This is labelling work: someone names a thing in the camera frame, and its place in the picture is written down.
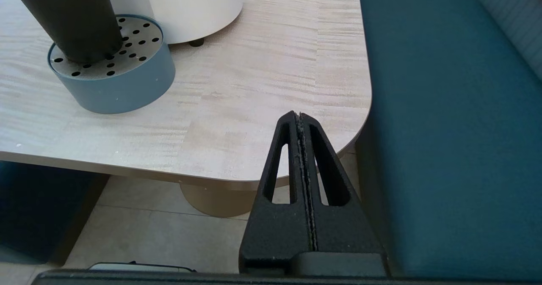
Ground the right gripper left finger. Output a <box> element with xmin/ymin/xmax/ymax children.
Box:
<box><xmin>239</xmin><ymin>111</ymin><xmax>314</xmax><ymax>274</ymax></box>

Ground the dark blue bench seat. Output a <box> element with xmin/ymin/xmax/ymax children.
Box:
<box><xmin>0</xmin><ymin>160</ymin><xmax>110</xmax><ymax>265</ymax></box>

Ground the black cylindrical cup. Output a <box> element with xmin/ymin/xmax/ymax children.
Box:
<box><xmin>5</xmin><ymin>0</ymin><xmax>124</xmax><ymax>64</ymax></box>

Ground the blue round drip tray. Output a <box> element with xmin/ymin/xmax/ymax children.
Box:
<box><xmin>47</xmin><ymin>14</ymin><xmax>176</xmax><ymax>115</ymax></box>

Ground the teal upholstered bench seat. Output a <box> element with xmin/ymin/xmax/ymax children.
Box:
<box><xmin>355</xmin><ymin>0</ymin><xmax>542</xmax><ymax>281</ymax></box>

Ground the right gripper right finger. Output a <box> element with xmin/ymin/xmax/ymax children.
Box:
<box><xmin>299</xmin><ymin>113</ymin><xmax>384</xmax><ymax>265</ymax></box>

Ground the beige table pedestal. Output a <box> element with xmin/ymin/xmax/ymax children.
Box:
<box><xmin>180</xmin><ymin>183</ymin><xmax>257</xmax><ymax>218</ymax></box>

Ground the light wooden table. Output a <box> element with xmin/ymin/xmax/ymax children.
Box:
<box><xmin>0</xmin><ymin>0</ymin><xmax>373</xmax><ymax>191</ymax></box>

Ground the white dispenser body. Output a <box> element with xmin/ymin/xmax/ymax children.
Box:
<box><xmin>103</xmin><ymin>0</ymin><xmax>244</xmax><ymax>47</ymax></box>

